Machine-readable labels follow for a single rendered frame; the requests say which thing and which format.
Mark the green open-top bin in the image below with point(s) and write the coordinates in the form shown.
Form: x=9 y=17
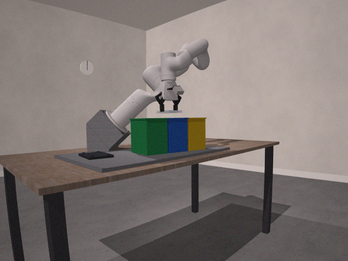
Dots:
x=149 y=136

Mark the blue bin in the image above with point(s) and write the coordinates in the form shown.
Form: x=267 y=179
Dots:
x=177 y=135

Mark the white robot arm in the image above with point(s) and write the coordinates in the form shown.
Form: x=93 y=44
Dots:
x=171 y=67

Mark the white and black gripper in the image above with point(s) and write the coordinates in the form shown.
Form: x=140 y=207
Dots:
x=167 y=95

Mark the yellow bin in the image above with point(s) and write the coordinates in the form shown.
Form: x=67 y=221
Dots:
x=196 y=134

